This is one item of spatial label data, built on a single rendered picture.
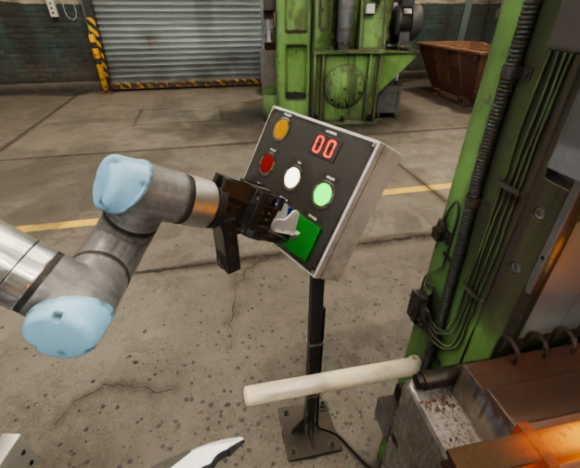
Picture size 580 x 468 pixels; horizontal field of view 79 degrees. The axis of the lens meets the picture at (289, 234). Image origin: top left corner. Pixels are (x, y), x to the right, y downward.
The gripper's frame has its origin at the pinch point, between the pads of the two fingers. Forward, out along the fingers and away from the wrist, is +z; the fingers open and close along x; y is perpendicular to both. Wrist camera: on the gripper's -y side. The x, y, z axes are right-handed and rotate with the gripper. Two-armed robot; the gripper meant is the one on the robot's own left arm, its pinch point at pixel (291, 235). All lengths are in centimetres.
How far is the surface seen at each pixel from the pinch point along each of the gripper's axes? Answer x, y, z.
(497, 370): -38.7, -0.5, 7.6
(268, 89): 393, 74, 247
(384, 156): -7.0, 20.6, 6.2
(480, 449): -43.0, -4.7, -6.1
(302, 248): -1.6, -1.7, 2.5
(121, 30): 746, 81, 136
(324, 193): -0.5, 9.8, 2.8
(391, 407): -16, -41, 52
